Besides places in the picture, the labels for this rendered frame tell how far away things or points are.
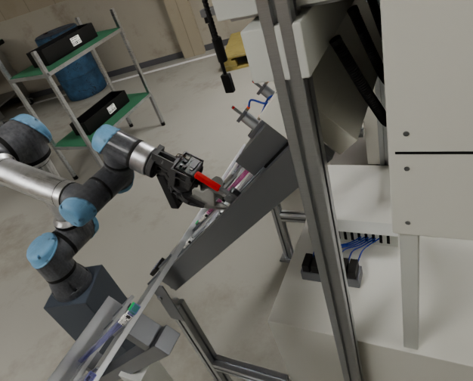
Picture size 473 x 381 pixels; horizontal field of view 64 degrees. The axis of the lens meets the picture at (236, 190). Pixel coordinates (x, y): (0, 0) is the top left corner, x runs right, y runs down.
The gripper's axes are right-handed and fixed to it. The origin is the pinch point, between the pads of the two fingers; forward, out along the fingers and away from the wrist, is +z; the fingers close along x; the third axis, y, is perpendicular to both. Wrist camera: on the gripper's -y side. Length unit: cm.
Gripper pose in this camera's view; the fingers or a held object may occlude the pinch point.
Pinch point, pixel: (224, 203)
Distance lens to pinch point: 93.5
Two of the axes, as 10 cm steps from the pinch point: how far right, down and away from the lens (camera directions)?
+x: 3.8, -6.5, 6.6
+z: 8.9, 4.4, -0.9
